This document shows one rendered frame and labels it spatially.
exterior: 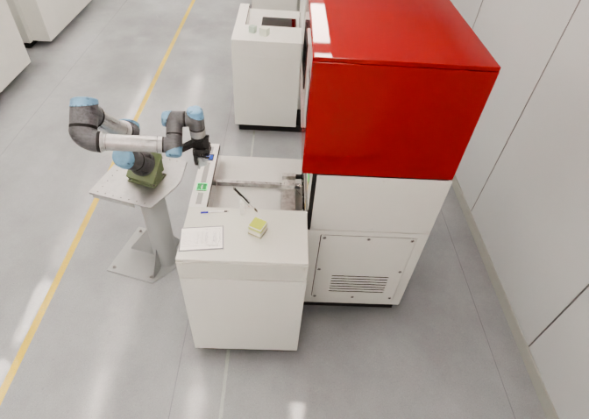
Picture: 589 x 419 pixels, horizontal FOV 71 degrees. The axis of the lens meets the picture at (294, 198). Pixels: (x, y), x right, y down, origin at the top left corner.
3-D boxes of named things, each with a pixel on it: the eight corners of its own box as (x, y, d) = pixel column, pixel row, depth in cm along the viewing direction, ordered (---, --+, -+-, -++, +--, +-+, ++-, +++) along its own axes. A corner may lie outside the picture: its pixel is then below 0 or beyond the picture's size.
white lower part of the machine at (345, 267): (379, 223, 348) (402, 145, 291) (396, 311, 289) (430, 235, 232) (294, 221, 345) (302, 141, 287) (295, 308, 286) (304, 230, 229)
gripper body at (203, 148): (209, 159, 209) (207, 140, 201) (192, 159, 209) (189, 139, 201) (211, 151, 215) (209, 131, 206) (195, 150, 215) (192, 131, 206)
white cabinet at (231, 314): (295, 239, 330) (303, 159, 273) (295, 357, 261) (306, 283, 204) (215, 236, 327) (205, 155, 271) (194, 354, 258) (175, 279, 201)
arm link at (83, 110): (123, 150, 234) (61, 126, 180) (123, 124, 235) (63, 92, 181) (143, 149, 233) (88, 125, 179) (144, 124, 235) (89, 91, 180)
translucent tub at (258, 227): (267, 230, 207) (268, 221, 203) (260, 240, 202) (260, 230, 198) (255, 224, 209) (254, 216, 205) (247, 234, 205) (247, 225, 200)
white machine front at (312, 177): (306, 141, 287) (311, 89, 259) (309, 230, 229) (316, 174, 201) (301, 140, 287) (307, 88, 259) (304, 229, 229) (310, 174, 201)
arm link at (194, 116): (185, 103, 195) (203, 104, 196) (188, 123, 203) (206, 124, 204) (183, 113, 190) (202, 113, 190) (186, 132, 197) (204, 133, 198)
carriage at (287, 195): (294, 179, 254) (294, 175, 251) (294, 223, 227) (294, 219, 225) (281, 178, 253) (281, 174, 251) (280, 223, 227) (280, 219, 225)
